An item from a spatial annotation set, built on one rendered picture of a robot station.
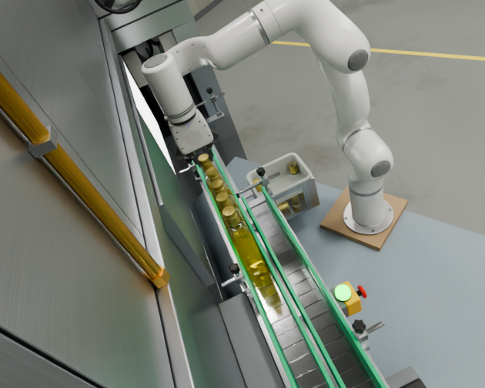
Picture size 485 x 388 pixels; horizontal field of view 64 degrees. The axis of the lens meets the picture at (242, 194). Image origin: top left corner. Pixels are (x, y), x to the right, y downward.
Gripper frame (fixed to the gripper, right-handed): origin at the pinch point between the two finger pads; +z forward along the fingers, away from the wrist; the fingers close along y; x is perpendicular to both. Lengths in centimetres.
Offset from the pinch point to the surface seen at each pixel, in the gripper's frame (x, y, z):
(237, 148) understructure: 86, 20, 70
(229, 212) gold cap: -23.7, -0.2, 1.3
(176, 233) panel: -28.2, -13.3, -4.6
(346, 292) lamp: -42, 19, 32
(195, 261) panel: -28.2, -13.3, 7.5
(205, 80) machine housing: 86, 18, 23
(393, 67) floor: 178, 188, 136
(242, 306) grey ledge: -32.7, -8.7, 29.5
